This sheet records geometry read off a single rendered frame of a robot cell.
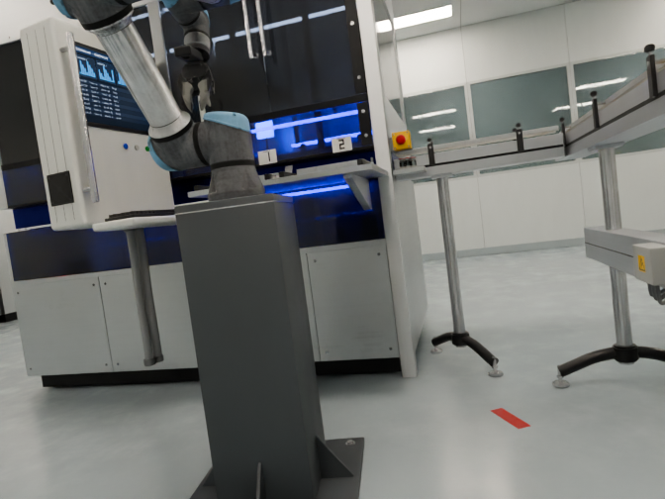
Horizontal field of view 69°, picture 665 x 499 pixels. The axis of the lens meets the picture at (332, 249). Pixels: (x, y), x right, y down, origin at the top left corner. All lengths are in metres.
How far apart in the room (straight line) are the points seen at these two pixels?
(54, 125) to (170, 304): 0.95
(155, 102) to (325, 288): 1.16
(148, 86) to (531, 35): 6.08
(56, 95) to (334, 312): 1.35
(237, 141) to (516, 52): 5.87
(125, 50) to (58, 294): 1.83
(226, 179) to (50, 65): 1.01
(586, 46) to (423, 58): 1.95
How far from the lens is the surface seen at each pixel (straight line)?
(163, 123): 1.31
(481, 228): 6.64
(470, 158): 2.14
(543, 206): 6.70
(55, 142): 2.06
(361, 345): 2.15
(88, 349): 2.81
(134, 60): 1.26
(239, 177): 1.26
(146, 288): 2.29
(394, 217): 2.04
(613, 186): 1.92
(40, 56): 2.15
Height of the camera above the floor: 0.71
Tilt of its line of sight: 3 degrees down
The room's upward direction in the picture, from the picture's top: 7 degrees counter-clockwise
